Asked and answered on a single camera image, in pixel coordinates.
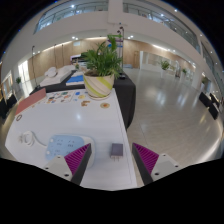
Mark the blue round sticker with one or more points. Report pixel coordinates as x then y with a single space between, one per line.
77 94

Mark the dark piano with lit screen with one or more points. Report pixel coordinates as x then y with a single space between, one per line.
76 59

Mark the brown curved sticker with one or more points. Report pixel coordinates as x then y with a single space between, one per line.
85 103

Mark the yellow round sticker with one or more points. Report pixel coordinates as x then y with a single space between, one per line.
82 97

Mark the small green potted plant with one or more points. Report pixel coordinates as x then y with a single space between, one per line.
18 80
164 66

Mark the green plant in striped pot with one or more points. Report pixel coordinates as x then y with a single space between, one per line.
98 85

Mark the group of black chairs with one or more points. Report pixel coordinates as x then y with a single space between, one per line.
6 105
210 103

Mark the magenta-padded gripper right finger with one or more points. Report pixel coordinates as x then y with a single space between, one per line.
146 159

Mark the blue mat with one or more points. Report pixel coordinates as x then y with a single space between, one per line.
75 80

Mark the flat pink-red board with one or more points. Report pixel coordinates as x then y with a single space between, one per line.
30 101

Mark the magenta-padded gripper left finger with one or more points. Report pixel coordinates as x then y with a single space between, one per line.
78 160

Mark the small grey-purple charger block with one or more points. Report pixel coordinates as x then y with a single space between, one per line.
117 150

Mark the arrow direction sign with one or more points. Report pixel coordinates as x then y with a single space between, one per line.
120 50

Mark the orange round disc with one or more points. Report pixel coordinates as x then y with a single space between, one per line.
105 105

